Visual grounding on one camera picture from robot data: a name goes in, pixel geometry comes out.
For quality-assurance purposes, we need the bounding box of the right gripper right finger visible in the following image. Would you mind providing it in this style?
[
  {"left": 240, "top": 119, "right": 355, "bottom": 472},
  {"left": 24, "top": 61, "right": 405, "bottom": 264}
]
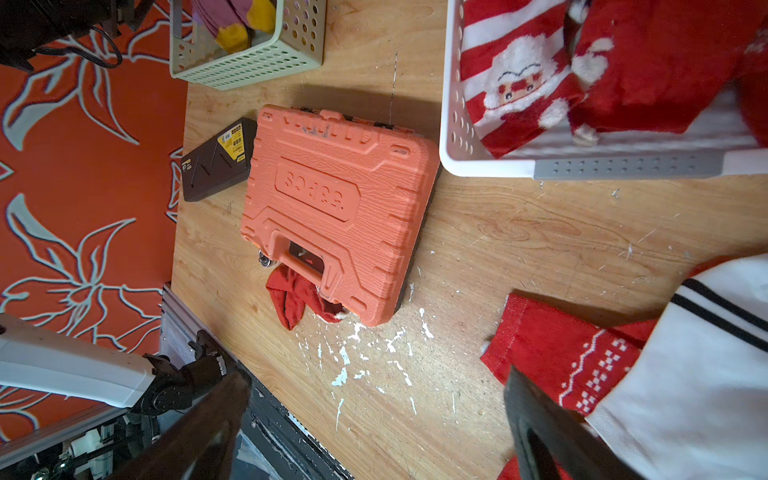
[{"left": 504, "top": 367, "right": 641, "bottom": 479}]

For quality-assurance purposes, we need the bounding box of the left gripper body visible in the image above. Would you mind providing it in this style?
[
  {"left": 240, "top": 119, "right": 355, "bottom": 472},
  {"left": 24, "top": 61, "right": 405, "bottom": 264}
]
[{"left": 1, "top": 0, "right": 155, "bottom": 72}]

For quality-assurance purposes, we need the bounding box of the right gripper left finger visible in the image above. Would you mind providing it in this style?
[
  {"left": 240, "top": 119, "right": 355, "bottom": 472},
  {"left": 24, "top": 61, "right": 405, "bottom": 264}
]
[{"left": 111, "top": 371, "right": 252, "bottom": 479}]

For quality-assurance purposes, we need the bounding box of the red patterned knit sock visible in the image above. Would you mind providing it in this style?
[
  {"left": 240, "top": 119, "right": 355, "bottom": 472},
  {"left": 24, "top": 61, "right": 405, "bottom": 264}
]
[{"left": 479, "top": 292, "right": 658, "bottom": 480}]

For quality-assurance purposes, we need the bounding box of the white black striped crew sock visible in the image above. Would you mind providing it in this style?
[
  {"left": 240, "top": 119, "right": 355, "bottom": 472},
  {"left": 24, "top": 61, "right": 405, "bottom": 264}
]
[{"left": 587, "top": 254, "right": 767, "bottom": 479}]

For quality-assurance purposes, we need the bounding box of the purple yellow striped sock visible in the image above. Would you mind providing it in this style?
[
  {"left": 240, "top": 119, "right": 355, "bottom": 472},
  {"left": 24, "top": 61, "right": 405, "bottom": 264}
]
[{"left": 191, "top": 0, "right": 277, "bottom": 54}]

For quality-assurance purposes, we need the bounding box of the red white striped sock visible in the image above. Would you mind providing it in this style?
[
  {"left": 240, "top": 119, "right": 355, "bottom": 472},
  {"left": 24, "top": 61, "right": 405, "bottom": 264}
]
[{"left": 459, "top": 0, "right": 585, "bottom": 159}]

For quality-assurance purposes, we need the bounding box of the red christmas sock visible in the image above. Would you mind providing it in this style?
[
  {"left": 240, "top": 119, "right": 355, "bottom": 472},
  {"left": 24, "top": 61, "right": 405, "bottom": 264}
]
[{"left": 569, "top": 1, "right": 767, "bottom": 146}]

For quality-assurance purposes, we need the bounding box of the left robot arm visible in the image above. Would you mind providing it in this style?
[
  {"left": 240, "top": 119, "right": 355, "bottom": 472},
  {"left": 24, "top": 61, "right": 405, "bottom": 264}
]
[{"left": 1, "top": 1, "right": 227, "bottom": 431}]

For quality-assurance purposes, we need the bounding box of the green plastic basket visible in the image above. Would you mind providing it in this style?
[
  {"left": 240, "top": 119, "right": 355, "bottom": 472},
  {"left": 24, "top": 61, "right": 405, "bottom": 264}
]
[{"left": 169, "top": 0, "right": 327, "bottom": 91}]

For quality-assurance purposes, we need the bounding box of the white plastic basket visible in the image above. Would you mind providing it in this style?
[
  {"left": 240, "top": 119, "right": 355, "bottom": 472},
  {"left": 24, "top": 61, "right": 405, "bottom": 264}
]
[{"left": 440, "top": 1, "right": 767, "bottom": 180}]

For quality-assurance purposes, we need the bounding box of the black yellow bit box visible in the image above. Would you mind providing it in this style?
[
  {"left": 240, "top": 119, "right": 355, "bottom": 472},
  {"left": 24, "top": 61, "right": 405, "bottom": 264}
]
[{"left": 181, "top": 117, "right": 258, "bottom": 202}]

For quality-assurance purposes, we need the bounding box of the orange plastic tool case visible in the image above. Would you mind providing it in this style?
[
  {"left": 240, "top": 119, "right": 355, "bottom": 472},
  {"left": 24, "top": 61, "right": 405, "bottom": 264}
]
[{"left": 240, "top": 105, "right": 440, "bottom": 327}]

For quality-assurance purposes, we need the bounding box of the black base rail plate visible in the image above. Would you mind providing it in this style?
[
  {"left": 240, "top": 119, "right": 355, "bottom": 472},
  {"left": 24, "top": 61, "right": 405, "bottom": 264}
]
[{"left": 159, "top": 284, "right": 353, "bottom": 479}]

